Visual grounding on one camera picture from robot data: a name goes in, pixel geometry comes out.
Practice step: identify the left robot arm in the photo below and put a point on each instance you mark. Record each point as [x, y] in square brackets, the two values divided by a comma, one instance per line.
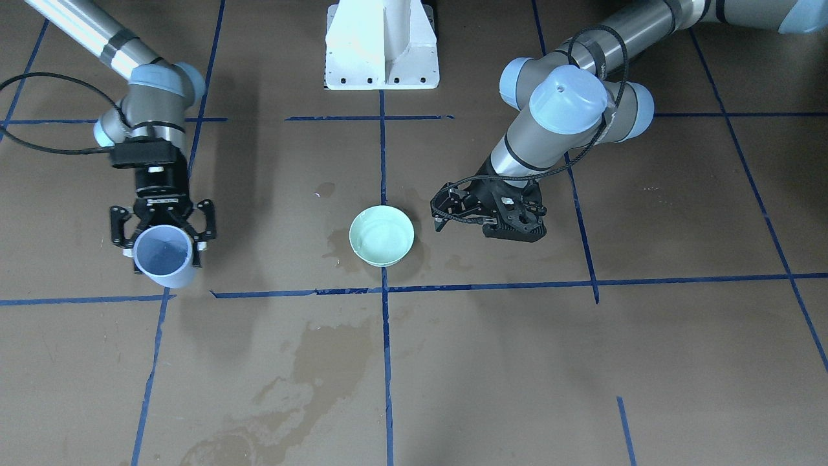
[578, 96]

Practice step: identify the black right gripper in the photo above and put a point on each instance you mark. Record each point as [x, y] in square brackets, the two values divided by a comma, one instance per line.
[156, 184]

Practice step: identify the white pedestal column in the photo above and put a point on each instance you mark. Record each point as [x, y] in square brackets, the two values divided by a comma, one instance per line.
[381, 45]

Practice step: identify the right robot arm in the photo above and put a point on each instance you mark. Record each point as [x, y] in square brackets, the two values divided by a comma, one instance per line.
[144, 131]

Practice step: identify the light green bowl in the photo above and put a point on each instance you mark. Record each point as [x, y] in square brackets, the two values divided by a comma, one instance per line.
[381, 235]

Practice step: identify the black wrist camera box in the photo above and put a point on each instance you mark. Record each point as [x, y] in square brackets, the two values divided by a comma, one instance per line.
[135, 154]

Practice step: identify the blue plastic cup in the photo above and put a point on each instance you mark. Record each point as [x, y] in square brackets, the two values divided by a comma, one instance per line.
[165, 254]

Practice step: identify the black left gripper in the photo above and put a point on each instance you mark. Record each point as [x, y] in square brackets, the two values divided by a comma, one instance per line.
[480, 189]

